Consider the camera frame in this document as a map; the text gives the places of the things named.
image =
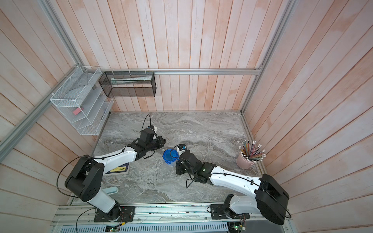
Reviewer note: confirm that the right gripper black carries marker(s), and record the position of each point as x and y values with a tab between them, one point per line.
179	164

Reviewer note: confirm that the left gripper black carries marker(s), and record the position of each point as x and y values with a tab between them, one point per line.
160	139

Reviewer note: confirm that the blue container lid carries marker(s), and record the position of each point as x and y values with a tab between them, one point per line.
170	154

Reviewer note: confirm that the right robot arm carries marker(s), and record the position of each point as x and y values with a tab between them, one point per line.
258	195

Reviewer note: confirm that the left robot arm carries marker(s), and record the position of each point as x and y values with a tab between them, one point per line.
86	177

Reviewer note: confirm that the dark blue booklet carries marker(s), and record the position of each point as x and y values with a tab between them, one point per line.
119	170

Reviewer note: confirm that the pink pencil cup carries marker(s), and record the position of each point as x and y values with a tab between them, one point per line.
243	162

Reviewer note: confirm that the bundle of coloured pencils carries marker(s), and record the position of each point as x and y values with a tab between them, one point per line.
252	152

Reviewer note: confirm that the pale green object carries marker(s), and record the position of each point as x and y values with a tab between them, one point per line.
111	190

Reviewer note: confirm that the paper in black basket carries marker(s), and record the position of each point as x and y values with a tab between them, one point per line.
132	80

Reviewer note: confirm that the pink eraser block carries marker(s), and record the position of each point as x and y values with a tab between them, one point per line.
77	111

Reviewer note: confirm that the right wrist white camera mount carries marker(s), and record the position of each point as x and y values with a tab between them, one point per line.
181	148

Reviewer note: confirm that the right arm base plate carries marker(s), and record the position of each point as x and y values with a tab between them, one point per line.
222	211

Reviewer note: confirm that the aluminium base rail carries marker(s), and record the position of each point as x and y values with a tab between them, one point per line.
162	218

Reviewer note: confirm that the black wire mesh basket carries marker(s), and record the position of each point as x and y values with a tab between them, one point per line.
127	91

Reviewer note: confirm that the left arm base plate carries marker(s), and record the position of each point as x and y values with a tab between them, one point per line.
117	214

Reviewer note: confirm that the white wire mesh shelf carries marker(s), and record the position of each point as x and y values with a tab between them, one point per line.
79	90

